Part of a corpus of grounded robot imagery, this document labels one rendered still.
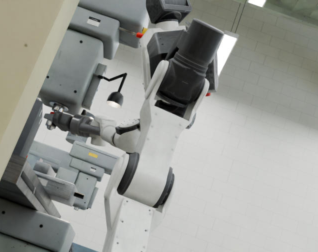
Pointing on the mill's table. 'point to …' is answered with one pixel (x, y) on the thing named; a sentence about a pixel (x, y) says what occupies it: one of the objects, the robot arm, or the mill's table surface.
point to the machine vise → (58, 188)
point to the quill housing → (72, 71)
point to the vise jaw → (44, 168)
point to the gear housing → (97, 29)
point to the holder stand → (29, 130)
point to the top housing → (122, 16)
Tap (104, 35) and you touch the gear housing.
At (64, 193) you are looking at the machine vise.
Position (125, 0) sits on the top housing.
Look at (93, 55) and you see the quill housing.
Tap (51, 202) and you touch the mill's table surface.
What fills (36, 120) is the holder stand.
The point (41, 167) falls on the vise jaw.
